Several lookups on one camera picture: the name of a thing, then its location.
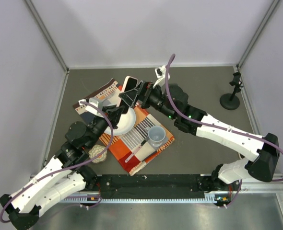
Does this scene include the crocheted pastel coaster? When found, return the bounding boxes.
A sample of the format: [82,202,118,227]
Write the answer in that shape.
[88,145,107,163]

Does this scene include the orange patterned cloth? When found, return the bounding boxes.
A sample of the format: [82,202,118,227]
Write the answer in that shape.
[73,79,175,176]

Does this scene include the pink case smartphone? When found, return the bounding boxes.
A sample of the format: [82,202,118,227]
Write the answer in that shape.
[116,76,139,108]

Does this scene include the light blue mug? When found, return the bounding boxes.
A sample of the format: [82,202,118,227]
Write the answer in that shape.
[146,126,166,147]

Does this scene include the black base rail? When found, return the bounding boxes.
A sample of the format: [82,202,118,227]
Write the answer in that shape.
[93,174,215,199]

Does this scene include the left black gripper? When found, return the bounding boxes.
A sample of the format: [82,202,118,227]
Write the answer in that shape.
[86,103,124,150]

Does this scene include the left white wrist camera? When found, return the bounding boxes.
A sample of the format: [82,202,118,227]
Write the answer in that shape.
[76,97,104,117]

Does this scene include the black round base clamp stand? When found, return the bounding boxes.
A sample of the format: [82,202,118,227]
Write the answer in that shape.
[220,72,242,110]

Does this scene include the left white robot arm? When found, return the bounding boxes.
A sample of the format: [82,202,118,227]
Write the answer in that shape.
[0,105,125,230]

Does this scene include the purple cable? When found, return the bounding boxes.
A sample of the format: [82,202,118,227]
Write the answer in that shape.
[165,54,283,208]
[0,100,115,223]

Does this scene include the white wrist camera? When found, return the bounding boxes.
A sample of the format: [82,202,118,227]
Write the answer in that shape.
[153,65,166,88]
[76,97,104,117]

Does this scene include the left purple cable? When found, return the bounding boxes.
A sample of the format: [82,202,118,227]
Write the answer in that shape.
[0,100,115,223]

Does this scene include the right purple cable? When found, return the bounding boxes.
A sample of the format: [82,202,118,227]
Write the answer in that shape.
[165,54,283,208]

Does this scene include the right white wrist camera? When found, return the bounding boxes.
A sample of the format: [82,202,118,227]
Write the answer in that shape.
[153,65,166,88]

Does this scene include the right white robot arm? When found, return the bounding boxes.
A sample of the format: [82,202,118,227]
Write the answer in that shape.
[119,81,280,190]

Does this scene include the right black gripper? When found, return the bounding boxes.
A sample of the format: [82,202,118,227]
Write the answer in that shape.
[119,81,177,120]

